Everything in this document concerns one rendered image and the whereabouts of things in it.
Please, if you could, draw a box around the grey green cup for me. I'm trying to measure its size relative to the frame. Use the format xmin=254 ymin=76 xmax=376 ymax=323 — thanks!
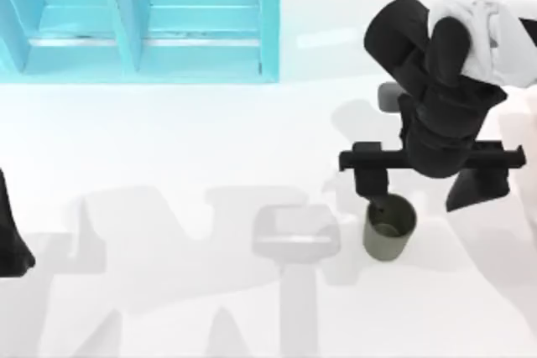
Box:
xmin=362 ymin=192 xmax=419 ymax=263

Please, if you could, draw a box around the pale grey rounded box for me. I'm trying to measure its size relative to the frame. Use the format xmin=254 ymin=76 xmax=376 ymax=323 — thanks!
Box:
xmin=377 ymin=82 xmax=406 ymax=113

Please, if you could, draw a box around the light blue rack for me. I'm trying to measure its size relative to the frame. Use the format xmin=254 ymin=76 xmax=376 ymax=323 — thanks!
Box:
xmin=0 ymin=0 xmax=281 ymax=85

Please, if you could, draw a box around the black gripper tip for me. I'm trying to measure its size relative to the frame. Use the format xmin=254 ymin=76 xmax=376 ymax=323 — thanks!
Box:
xmin=0 ymin=169 xmax=37 ymax=279

